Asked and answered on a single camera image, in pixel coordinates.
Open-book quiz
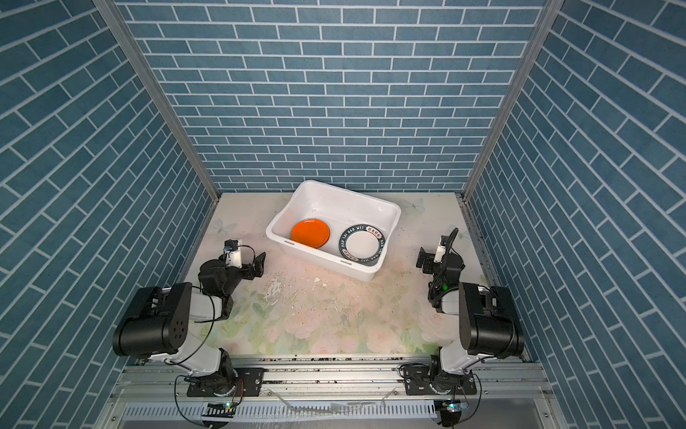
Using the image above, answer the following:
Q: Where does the green rimmed white plate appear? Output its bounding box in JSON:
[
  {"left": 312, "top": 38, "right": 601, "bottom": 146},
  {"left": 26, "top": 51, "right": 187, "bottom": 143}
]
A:
[{"left": 338, "top": 223, "right": 386, "bottom": 266}]

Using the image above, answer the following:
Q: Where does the orange plate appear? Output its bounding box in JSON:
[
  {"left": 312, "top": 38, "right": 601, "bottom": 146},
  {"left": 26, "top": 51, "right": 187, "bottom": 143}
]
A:
[{"left": 290, "top": 218, "right": 330, "bottom": 248}]

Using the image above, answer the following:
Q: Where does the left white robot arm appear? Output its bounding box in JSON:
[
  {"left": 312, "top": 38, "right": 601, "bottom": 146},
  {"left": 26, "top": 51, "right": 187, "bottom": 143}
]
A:
[{"left": 113, "top": 245, "right": 266, "bottom": 380}]

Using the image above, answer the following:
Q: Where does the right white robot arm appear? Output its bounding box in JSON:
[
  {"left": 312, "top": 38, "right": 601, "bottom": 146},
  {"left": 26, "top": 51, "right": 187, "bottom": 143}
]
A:
[{"left": 416, "top": 246, "right": 525, "bottom": 380}]

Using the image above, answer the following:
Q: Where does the white plastic bin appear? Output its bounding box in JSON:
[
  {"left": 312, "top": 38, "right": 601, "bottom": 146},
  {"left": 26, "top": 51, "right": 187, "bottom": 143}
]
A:
[{"left": 266, "top": 181, "right": 401, "bottom": 282}]

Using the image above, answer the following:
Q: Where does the floral table mat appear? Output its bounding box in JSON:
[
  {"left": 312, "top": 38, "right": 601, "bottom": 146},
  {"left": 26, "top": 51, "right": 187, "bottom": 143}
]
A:
[{"left": 187, "top": 193, "right": 486, "bottom": 357}]

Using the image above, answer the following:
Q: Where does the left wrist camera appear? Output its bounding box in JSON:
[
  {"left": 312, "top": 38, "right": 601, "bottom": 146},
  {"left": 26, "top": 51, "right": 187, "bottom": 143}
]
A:
[{"left": 223, "top": 240, "right": 252, "bottom": 268}]

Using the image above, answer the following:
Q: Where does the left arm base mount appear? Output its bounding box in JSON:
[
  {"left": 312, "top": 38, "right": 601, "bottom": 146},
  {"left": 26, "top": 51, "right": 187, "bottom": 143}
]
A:
[{"left": 184, "top": 368, "right": 265, "bottom": 398}]

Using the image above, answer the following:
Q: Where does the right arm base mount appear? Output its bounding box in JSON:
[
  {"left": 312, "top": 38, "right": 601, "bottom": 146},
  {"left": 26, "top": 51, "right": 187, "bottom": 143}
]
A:
[{"left": 398, "top": 363, "right": 477, "bottom": 396}]

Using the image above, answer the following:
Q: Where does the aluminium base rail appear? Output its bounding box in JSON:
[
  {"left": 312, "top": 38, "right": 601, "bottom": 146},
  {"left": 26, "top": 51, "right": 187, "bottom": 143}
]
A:
[{"left": 111, "top": 355, "right": 554, "bottom": 402}]

